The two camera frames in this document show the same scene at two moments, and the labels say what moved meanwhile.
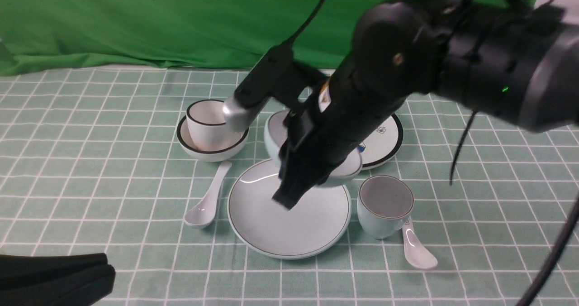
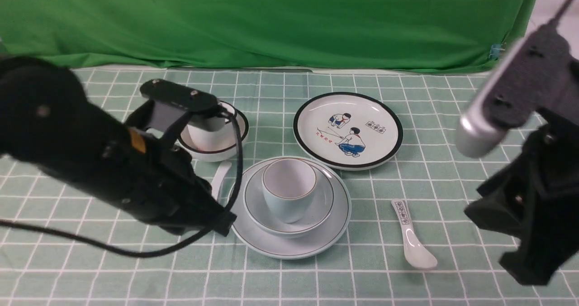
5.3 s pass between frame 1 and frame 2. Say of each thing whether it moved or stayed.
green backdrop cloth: stayed
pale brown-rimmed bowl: moved
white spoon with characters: stayed
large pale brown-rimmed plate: stayed
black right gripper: moved
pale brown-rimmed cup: moved
